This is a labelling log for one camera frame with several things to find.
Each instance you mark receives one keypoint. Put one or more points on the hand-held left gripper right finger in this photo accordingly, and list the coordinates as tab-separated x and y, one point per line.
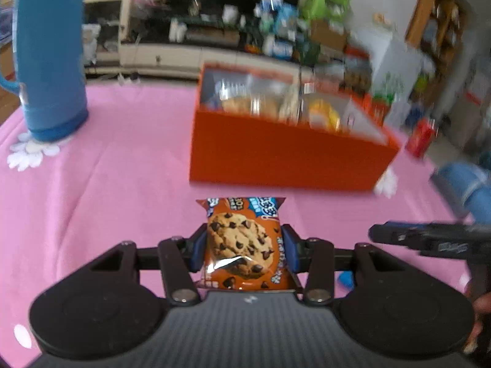
290	249

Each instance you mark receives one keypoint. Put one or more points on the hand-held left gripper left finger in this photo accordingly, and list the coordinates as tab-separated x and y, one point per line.
198	251

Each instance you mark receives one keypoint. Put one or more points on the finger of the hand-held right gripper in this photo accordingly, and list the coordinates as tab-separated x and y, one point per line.
345	279
399	235

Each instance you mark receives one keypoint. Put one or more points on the brown cookie packet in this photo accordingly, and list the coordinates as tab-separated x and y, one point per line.
238	237

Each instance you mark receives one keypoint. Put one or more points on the orange cardboard box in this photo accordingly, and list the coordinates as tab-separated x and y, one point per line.
268	153

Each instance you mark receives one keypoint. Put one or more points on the person's right hand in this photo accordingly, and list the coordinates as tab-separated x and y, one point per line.
482	318

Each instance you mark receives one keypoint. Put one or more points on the light blue padded object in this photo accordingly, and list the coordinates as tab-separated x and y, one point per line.
472	188

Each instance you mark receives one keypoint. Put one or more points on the pink floral tablecloth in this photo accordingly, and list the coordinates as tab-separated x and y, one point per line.
115	199

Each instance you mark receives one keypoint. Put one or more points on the red soda can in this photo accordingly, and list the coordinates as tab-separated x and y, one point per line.
420	138

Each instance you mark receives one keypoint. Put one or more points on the white chest freezer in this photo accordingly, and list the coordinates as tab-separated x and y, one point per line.
395	61

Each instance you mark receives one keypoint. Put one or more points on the white television stand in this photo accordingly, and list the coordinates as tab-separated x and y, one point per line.
172	55

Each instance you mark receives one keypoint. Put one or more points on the white and blue carton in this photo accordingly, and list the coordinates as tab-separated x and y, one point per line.
280	48

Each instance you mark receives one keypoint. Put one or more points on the small brown cardboard carton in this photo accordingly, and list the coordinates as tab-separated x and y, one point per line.
330	34

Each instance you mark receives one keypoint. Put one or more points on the basket of eggs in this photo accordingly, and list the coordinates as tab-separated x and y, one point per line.
381	19

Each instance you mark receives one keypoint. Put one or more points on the wooden shelf unit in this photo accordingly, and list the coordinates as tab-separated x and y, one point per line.
422	11

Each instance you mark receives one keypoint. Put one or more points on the light blue packet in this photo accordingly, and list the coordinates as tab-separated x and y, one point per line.
285	17

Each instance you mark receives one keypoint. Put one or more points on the blue and white bag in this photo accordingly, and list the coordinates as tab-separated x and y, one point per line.
268	2

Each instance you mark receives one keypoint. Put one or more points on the blue thermos jug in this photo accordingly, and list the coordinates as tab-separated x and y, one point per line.
50	46

